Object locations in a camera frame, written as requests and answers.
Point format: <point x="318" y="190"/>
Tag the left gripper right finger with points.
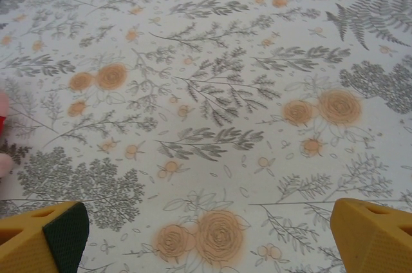
<point x="386" y="244"/>

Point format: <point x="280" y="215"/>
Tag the floral table mat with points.
<point x="206" y="92"/>

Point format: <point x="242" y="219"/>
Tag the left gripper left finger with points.
<point x="25" y="247"/>

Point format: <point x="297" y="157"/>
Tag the pink pig plush toy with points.
<point x="4" y="165"/>

